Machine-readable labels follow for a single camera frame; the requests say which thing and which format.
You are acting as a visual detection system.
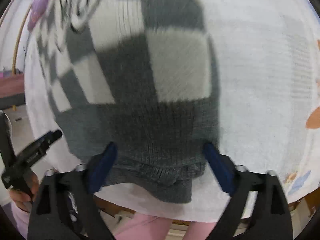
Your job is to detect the grey white checkered cardigan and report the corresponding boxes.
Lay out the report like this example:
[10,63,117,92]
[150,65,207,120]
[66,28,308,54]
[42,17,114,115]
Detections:
[35,0,219,204]

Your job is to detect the person's left hand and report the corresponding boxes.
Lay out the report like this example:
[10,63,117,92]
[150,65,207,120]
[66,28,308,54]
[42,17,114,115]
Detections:
[9,172,40,212]

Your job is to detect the pink trouser legs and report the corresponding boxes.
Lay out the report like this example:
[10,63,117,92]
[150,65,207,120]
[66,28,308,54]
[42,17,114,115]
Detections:
[114,213,216,240]

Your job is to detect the purple floral quilt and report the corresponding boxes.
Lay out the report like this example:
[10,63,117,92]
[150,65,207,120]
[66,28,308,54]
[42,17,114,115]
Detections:
[28,0,49,32]

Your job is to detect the floral white bed sheet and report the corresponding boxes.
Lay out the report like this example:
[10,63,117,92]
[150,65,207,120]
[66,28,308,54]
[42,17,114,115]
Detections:
[25,0,319,223]

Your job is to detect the lower wooden wall rail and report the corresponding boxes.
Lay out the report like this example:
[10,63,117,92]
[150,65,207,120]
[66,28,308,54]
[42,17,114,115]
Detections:
[11,4,31,75]

